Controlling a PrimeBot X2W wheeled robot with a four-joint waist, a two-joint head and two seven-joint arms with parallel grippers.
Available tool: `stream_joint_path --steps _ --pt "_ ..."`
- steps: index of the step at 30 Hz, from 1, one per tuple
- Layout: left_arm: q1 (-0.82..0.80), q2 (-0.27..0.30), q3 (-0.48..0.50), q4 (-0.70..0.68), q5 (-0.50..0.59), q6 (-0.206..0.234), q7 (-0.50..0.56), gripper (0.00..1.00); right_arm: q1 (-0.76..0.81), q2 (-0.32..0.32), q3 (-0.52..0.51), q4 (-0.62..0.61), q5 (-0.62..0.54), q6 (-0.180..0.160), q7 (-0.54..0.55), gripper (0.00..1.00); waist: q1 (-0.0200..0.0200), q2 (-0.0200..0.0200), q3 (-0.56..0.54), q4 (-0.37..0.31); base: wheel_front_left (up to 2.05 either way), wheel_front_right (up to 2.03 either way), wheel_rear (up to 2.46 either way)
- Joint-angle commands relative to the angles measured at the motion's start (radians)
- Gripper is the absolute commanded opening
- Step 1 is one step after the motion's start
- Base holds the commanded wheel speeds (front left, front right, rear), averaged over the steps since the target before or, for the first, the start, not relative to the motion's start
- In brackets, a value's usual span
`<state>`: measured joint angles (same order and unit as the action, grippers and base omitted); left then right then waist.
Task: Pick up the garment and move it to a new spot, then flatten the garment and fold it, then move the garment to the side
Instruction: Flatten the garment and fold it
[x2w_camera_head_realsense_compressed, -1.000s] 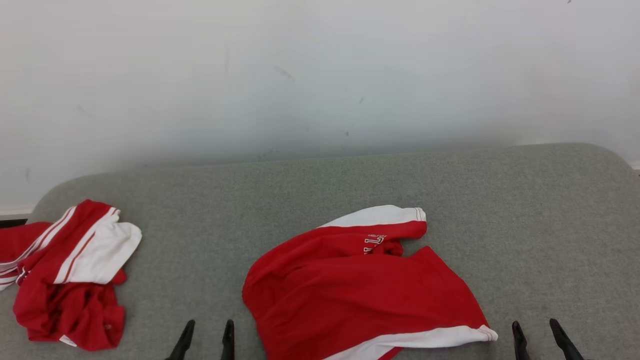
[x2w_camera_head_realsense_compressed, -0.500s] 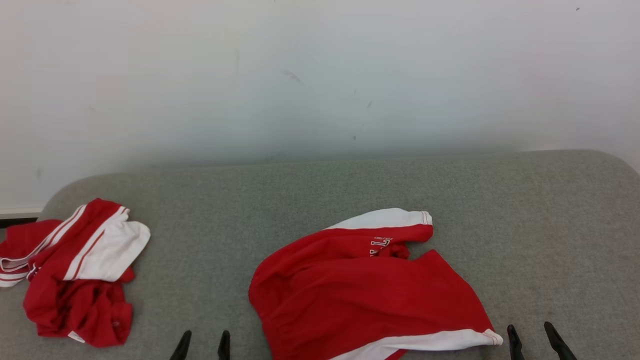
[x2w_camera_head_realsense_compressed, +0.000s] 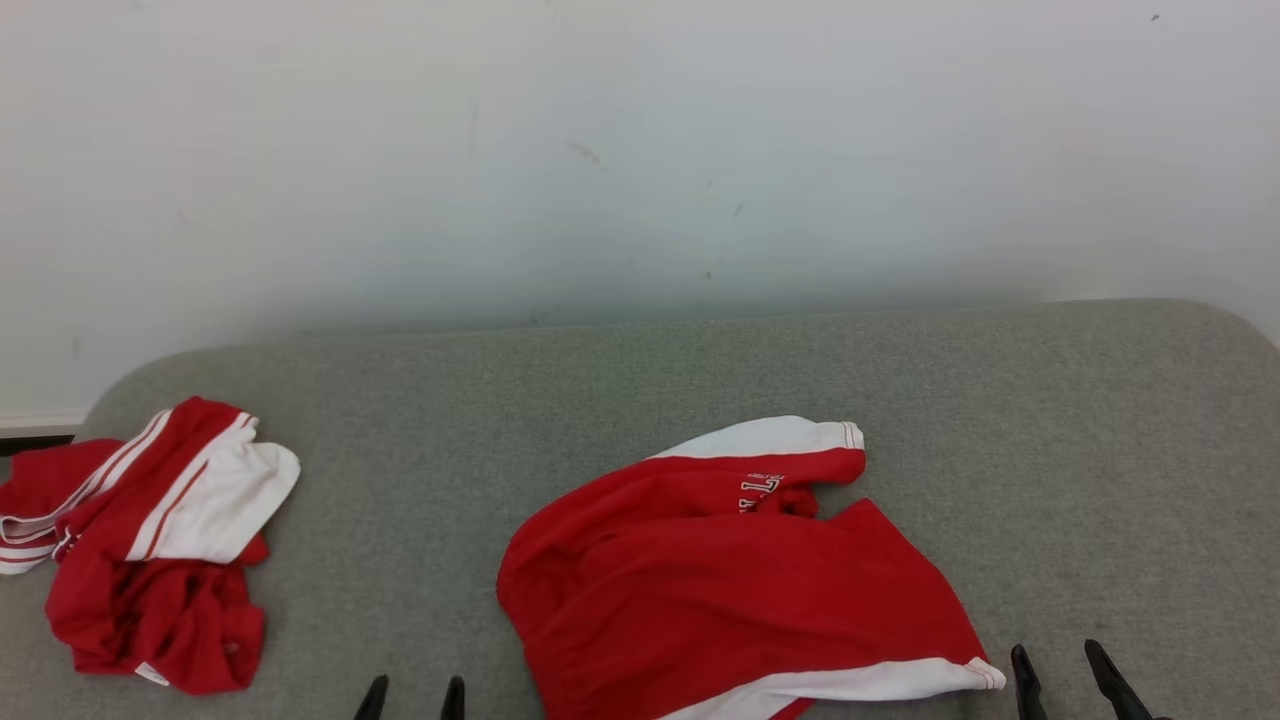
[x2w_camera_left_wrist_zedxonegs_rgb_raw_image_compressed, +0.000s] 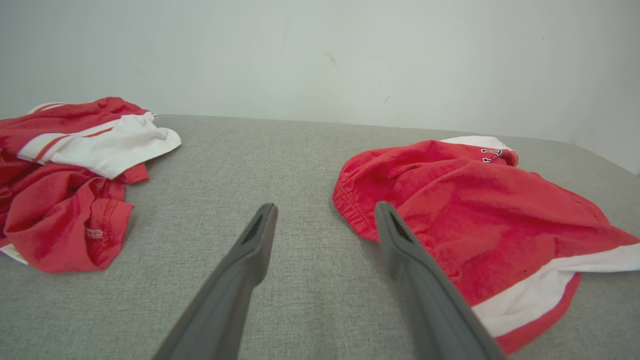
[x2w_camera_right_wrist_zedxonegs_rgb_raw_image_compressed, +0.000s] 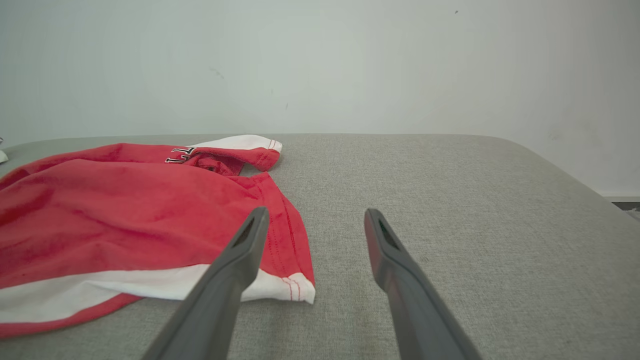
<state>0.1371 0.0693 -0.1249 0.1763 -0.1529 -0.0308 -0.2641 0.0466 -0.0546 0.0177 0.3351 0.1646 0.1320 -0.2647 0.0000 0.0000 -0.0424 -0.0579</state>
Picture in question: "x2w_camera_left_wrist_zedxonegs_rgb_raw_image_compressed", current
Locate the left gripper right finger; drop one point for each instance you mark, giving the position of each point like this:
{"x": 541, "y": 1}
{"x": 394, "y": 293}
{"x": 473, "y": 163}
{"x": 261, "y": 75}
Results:
{"x": 435, "y": 310}

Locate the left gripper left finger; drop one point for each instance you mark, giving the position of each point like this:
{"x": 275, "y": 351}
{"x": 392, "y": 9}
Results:
{"x": 230, "y": 290}

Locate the red Bulls shorts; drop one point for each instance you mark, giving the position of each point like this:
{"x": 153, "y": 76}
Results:
{"x": 480, "y": 225}

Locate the red white striped jersey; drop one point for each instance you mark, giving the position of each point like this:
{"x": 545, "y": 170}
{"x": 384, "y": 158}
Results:
{"x": 60, "y": 200}

